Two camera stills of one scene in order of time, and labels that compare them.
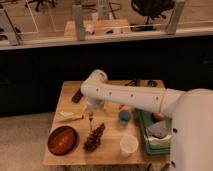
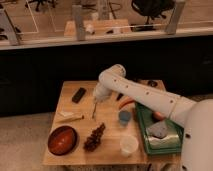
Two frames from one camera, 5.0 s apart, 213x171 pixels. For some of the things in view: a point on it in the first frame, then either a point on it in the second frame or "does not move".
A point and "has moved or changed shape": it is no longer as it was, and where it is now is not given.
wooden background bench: [98, 27] does not move
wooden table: [108, 134] does not move
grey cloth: [157, 129] does not move
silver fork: [90, 116] has moved or changed shape
